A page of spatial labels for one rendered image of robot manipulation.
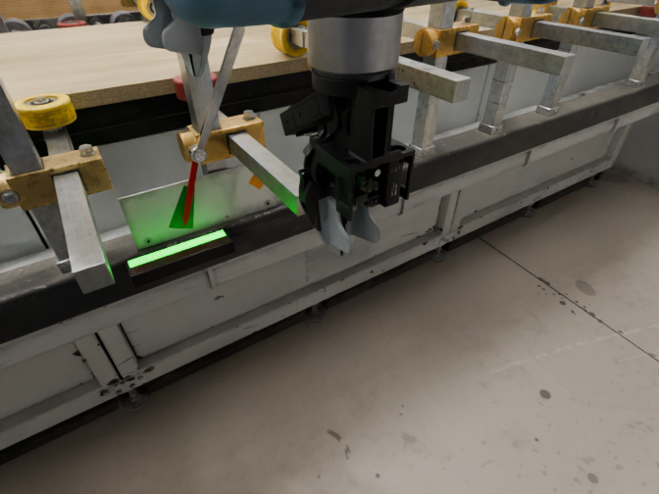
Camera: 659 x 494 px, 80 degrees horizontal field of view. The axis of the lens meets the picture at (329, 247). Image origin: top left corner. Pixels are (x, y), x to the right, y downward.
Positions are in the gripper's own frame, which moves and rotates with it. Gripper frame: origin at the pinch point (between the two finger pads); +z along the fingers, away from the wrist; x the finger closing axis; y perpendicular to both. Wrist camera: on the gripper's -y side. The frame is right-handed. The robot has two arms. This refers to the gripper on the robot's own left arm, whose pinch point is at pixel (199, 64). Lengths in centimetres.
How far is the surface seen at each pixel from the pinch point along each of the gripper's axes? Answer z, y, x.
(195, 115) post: 9.1, -3.4, -8.1
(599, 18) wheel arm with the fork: 4, -101, 30
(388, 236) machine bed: 75, -75, -9
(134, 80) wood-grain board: 8.9, -7.6, -31.3
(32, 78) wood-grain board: 8.9, 3.4, -47.9
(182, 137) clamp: 12.3, -1.1, -9.4
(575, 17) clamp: 3, -95, 25
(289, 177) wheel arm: 13.0, -2.4, 11.7
